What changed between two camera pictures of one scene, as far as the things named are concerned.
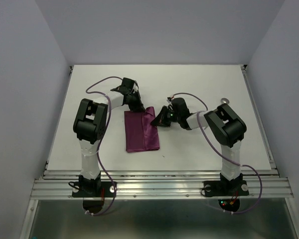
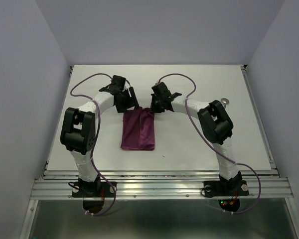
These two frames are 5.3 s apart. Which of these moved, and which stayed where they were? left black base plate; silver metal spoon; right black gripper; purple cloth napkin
Moved: right black gripper
Stayed: left black base plate; silver metal spoon; purple cloth napkin
